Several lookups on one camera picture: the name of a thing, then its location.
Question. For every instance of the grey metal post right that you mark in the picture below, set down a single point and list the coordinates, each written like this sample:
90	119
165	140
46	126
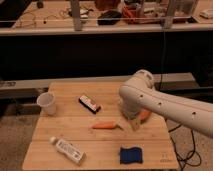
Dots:
169	15

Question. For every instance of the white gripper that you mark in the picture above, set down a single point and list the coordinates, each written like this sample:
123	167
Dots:
135	122

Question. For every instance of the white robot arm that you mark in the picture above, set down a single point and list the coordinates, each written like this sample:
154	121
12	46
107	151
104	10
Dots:
139	92

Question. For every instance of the black and white eraser box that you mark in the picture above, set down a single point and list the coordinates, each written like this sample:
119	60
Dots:
89	103

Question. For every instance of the white glue bottle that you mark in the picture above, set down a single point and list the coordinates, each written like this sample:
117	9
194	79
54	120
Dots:
68	150

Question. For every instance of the white plastic cup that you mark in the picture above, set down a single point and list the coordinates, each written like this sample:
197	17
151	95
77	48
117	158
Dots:
47	102

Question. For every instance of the grey metal post left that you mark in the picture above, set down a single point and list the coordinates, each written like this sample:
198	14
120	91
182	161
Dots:
75	8

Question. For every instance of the black bag on shelf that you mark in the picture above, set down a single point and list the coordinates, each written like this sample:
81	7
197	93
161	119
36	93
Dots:
110	17

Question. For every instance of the grey metal post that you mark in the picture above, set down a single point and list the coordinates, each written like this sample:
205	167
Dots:
75	8
169	15

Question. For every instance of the blue sponge cloth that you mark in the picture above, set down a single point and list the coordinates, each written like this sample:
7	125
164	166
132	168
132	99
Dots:
131	155

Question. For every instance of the orange pepper with green stem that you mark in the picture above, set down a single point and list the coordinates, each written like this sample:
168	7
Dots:
106	125

